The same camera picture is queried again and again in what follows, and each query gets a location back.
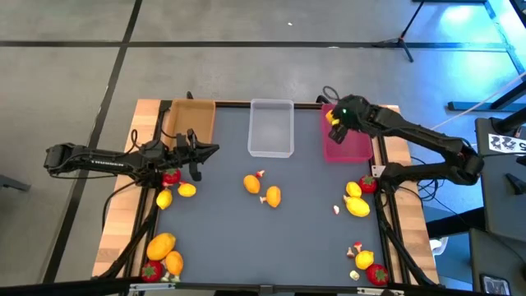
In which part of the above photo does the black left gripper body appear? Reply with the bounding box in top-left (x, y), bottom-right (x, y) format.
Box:
top-left (165, 134), bottom-right (201, 169)

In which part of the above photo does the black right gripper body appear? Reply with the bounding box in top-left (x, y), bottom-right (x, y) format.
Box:
top-left (333, 95), bottom-right (373, 133)

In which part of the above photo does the red toy tomato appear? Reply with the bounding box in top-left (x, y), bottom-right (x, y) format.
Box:
top-left (162, 168), bottom-right (182, 186)
top-left (366, 263), bottom-right (390, 287)
top-left (358, 175), bottom-right (378, 194)
top-left (141, 261), bottom-right (164, 284)

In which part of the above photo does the orange toy fruit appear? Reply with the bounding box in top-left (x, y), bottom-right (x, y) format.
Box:
top-left (164, 250), bottom-right (184, 276)
top-left (242, 174), bottom-right (261, 195)
top-left (265, 185), bottom-right (283, 209)

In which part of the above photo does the large yellow toy lemon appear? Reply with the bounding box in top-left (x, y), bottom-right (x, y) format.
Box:
top-left (344, 196), bottom-right (371, 218)

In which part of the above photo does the pink plastic bin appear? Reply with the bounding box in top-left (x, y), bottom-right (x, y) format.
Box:
top-left (321, 103), bottom-right (374, 164)

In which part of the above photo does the orange plastic bin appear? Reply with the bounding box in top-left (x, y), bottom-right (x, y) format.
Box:
top-left (163, 98), bottom-right (217, 151)

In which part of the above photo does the clear plastic bin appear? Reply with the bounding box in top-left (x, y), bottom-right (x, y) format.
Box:
top-left (247, 98), bottom-right (296, 159)

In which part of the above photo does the large orange toy mango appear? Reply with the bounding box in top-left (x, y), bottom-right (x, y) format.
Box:
top-left (145, 232), bottom-right (177, 261)

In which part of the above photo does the black tripod stand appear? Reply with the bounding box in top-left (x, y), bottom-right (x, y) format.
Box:
top-left (371, 0), bottom-right (428, 63)

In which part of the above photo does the black floor stand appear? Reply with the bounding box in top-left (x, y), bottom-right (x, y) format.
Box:
top-left (446, 0), bottom-right (526, 113)

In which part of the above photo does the white object under table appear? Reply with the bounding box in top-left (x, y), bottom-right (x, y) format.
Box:
top-left (429, 236), bottom-right (449, 254)

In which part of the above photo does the white marker tag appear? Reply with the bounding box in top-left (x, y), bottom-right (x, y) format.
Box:
top-left (487, 133), bottom-right (526, 155)

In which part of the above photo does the black equipment cart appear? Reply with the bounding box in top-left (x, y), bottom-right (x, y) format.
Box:
top-left (468, 117), bottom-right (526, 296)

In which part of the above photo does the grey floor stand foot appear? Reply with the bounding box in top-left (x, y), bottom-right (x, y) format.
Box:
top-left (0, 174), bottom-right (32, 192)

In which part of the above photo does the small black display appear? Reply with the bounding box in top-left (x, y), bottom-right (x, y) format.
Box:
top-left (479, 274), bottom-right (513, 296)

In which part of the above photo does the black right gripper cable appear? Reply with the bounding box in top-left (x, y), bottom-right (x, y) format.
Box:
top-left (322, 85), bottom-right (341, 104)

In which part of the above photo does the black aluminium table frame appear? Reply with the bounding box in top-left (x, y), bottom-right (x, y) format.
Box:
top-left (92, 98), bottom-right (443, 296)

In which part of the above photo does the white rope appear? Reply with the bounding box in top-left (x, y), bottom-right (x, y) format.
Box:
top-left (429, 72), bottom-right (526, 132)

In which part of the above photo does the silver frame bracket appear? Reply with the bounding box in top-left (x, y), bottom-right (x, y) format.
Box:
top-left (129, 282), bottom-right (165, 294)
top-left (356, 286), bottom-right (406, 296)

